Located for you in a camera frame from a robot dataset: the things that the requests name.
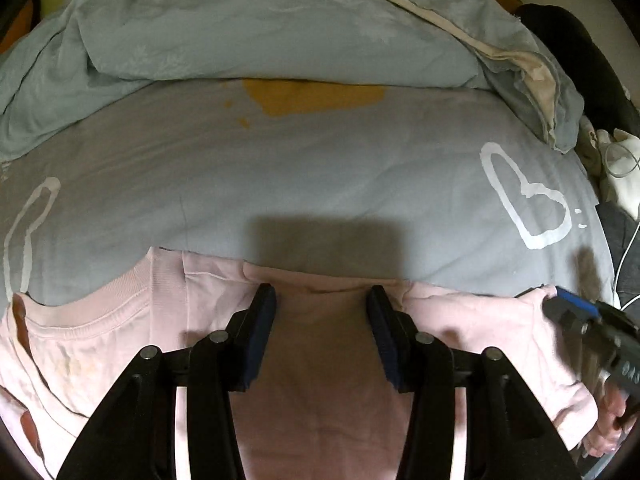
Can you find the grey printed bed sheet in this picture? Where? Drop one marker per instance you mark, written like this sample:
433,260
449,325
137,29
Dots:
300,170

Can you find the pink printed t-shirt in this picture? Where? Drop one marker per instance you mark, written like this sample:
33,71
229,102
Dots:
310,340

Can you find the person's right hand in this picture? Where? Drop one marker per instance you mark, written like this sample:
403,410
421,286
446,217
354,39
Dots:
610,415

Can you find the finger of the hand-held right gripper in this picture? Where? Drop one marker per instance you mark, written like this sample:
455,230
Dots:
575,310

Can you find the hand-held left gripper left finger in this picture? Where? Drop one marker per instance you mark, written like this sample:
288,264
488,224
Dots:
257,330

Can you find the dark grey garment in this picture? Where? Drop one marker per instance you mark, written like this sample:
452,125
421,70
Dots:
620,230

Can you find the grey-blue duvet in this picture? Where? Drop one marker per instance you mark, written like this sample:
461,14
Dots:
250,25

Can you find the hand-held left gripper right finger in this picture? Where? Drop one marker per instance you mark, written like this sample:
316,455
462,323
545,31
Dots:
387,335

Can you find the black clothing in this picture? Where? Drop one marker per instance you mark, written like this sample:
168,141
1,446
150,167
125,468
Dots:
575,40

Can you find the white garment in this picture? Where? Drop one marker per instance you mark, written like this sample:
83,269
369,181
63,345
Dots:
622,160

